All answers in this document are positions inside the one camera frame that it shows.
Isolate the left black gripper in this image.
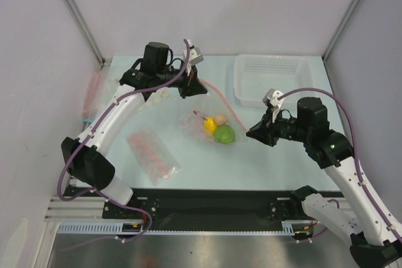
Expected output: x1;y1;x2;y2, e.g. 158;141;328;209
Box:
156;62;207;99

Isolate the red toy chili pepper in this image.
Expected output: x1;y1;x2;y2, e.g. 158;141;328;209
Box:
193;110;206;120

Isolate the clear strawberry zip bag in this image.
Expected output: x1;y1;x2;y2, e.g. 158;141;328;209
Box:
178;80;247;146

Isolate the beige toy mushroom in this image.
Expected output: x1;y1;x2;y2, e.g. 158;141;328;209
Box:
214;114;228;126

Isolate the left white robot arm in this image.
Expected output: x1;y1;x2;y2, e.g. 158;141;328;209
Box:
57;40;207;218

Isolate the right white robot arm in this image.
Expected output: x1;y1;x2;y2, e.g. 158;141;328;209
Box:
246;96;401;267

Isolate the strawberry zip bag on table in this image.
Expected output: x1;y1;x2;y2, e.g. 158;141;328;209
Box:
126;127;181;185

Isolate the white perforated plastic basket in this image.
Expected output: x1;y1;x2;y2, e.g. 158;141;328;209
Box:
234;54;315;107

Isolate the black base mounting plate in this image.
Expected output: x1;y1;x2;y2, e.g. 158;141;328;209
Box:
102;186;321;233

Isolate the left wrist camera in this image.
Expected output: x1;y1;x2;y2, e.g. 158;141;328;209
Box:
185;45;204;75

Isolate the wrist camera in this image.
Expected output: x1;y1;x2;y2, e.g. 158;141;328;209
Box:
185;45;204;75
263;88;284;123

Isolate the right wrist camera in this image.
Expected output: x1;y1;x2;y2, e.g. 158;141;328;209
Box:
263;88;284;123

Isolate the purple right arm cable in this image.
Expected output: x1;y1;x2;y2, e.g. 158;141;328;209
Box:
276;87;402;244

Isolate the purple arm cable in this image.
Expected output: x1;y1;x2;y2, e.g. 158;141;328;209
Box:
276;87;402;244
56;38;193;250

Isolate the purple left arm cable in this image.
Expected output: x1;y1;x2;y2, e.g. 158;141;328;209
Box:
56;38;193;250

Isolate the white slotted cable duct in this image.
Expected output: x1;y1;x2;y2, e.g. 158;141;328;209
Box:
57;222;296;236

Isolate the aluminium frame rail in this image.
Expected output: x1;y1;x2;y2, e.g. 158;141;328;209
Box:
45;196;104;222

